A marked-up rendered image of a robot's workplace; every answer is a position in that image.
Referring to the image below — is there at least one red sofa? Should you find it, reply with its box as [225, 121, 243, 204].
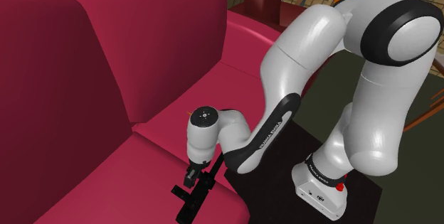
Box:
[0, 0, 334, 224]

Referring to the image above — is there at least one dark red chair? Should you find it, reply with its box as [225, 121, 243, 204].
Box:
[228, 0, 307, 33]

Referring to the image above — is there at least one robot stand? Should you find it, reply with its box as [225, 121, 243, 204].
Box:
[223, 119, 383, 224]

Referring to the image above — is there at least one black long angular tool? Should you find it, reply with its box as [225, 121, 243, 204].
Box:
[170, 153, 226, 224]

